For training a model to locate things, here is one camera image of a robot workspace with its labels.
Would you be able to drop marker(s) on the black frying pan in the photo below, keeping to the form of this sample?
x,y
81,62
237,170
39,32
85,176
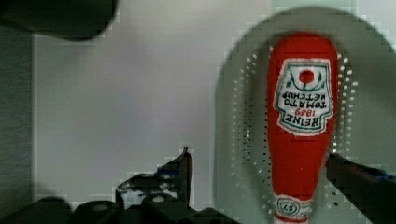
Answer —
x,y
74,20

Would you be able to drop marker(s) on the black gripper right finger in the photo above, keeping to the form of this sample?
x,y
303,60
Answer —
x,y
371,190

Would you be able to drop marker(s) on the red plush ketchup bottle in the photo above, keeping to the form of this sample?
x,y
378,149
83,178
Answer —
x,y
301,111

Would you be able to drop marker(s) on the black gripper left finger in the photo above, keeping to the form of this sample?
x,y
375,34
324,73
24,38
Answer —
x,y
173,178

